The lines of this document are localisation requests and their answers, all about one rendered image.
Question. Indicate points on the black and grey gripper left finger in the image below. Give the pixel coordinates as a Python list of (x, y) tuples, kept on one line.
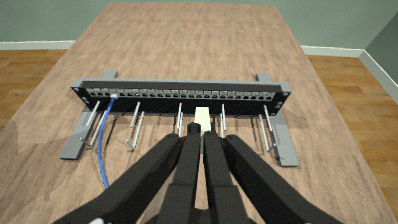
[(125, 200)]

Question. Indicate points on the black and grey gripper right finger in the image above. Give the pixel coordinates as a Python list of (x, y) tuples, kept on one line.
[(276, 201)]

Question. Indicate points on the blue patch cable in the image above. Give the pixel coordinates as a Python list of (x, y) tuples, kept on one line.
[(99, 146)]

